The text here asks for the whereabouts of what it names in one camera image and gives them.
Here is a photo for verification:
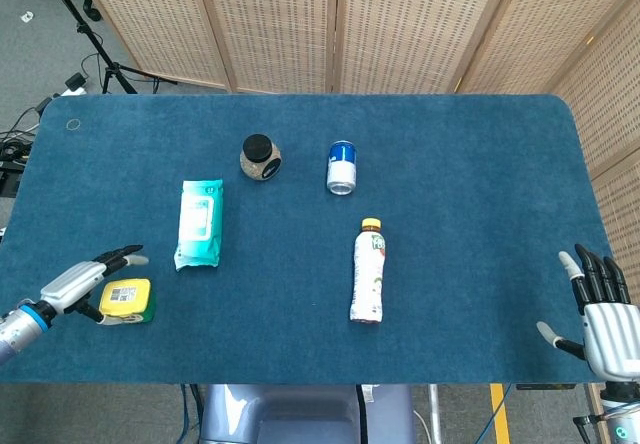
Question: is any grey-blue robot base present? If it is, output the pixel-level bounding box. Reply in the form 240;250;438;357
199;383;417;444

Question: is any metal table leg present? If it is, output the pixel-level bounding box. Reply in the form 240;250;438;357
427;383;444;444

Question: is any yellow green sponge pack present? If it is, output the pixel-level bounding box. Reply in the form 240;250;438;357
98;278;158;326

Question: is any blue and white drink can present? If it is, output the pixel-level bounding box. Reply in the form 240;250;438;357
326;139;359;197

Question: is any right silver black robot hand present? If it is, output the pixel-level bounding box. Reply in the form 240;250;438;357
536;243;640;383

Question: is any black tripod stand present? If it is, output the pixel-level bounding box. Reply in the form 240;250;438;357
37;0;179;96

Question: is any green wet wipes pack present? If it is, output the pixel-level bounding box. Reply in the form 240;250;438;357
173;179;225;273

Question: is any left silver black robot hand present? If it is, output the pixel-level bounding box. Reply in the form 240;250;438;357
39;244;151;327

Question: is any black cable bundle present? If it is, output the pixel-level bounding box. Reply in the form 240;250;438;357
0;94;55;200

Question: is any round glass jar black lid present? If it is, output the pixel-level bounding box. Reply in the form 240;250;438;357
239;134;283;182

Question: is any blue table mat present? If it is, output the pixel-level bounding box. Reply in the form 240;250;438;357
0;93;618;386

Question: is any white-labelled bottle yellow cap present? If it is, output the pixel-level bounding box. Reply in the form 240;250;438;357
348;217;390;325

